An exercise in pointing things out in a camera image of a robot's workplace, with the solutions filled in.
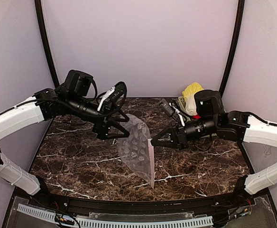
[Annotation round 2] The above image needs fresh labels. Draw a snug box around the clear zip top bag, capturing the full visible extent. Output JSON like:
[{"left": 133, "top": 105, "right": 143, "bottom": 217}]
[{"left": 117, "top": 114, "right": 155, "bottom": 188}]

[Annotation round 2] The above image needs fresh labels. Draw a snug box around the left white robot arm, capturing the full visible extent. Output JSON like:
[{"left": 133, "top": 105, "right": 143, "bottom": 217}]
[{"left": 0, "top": 70, "right": 129, "bottom": 196}]

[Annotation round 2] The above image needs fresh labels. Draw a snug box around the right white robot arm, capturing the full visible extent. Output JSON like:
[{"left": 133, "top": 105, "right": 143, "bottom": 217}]
[{"left": 151, "top": 90, "right": 277, "bottom": 196}]

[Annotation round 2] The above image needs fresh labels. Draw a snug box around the red toy pepper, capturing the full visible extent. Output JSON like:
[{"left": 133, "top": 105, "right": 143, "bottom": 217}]
[{"left": 191, "top": 114, "right": 201, "bottom": 119}]

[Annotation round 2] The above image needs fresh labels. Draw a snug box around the green perforated plastic basket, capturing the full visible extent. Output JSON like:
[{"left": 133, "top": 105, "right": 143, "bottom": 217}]
[{"left": 178, "top": 96, "right": 193, "bottom": 120}]

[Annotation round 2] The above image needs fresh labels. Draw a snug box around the toy napa cabbage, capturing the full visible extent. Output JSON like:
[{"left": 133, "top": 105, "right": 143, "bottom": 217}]
[{"left": 182, "top": 82, "right": 203, "bottom": 116}]

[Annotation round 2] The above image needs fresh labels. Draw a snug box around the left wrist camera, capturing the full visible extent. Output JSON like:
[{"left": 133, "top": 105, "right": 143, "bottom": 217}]
[{"left": 96, "top": 81, "right": 127, "bottom": 112}]

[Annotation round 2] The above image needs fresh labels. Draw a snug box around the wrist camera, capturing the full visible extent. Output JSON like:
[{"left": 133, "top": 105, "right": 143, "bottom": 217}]
[
  {"left": 159, "top": 99, "right": 185, "bottom": 126},
  {"left": 96, "top": 81, "right": 127, "bottom": 112}
]

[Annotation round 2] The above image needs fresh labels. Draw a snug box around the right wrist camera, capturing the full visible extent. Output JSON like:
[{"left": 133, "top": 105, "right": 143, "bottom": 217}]
[{"left": 159, "top": 99, "right": 185, "bottom": 126}]

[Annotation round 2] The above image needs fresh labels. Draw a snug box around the black front table rail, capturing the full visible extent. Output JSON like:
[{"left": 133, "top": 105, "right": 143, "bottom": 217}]
[{"left": 29, "top": 192, "right": 255, "bottom": 216}]

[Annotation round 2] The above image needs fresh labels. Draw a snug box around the white slotted cable duct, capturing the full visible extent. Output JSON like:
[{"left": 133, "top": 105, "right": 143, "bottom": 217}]
[{"left": 17, "top": 204, "right": 214, "bottom": 228}]

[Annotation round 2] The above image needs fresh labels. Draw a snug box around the left black frame post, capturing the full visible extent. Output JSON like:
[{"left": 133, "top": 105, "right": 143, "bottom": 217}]
[{"left": 34, "top": 0, "right": 60, "bottom": 87}]

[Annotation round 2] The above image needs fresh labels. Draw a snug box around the black frame post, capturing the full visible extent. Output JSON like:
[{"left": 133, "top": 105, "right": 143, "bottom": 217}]
[
  {"left": 219, "top": 0, "right": 245, "bottom": 96},
  {"left": 34, "top": 0, "right": 60, "bottom": 87}
]

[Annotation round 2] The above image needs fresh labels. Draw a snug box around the right black frame post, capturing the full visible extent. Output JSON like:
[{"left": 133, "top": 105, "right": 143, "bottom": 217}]
[{"left": 219, "top": 0, "right": 245, "bottom": 96}]

